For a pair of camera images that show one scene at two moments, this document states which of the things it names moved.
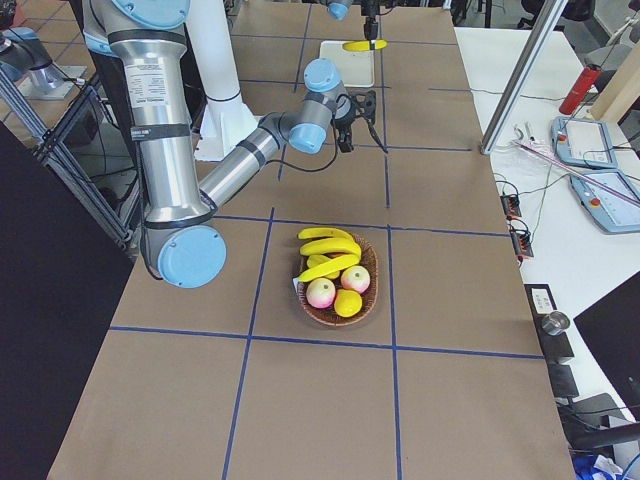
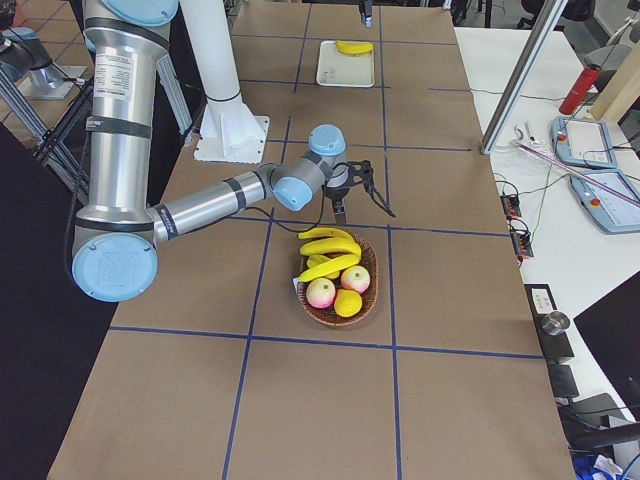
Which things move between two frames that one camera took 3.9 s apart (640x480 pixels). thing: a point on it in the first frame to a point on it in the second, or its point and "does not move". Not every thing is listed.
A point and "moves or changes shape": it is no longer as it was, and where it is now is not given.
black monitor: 610,329 does not move
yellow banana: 364,45 moves or changes shape
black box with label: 557,348 does not move
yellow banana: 331,232 does not move
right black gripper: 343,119 to 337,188
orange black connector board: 511,205 does not move
